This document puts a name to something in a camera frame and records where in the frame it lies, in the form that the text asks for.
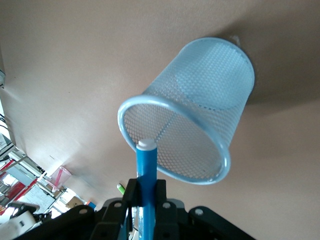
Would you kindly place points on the pink mesh cup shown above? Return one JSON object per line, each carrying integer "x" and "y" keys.
{"x": 65, "y": 177}

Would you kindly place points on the cardboard box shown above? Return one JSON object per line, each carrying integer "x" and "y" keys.
{"x": 74, "y": 202}

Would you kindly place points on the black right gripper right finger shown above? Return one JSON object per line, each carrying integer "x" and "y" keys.
{"x": 170, "y": 220}

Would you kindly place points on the green marker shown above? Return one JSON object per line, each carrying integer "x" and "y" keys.
{"x": 121, "y": 189}

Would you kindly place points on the blue marker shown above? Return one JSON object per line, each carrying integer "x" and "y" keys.
{"x": 147, "y": 165}

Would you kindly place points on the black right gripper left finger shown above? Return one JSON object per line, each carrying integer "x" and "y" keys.
{"x": 117, "y": 220}

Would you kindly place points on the white printed board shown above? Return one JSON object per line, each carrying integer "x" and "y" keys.
{"x": 37, "y": 198}

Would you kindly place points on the blue mesh cup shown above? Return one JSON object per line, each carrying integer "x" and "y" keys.
{"x": 212, "y": 82}

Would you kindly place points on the brown table cover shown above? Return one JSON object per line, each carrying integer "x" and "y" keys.
{"x": 75, "y": 75}

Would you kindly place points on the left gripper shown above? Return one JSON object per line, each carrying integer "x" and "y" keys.
{"x": 22, "y": 216}

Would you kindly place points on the pink marker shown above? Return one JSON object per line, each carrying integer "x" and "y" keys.
{"x": 59, "y": 178}

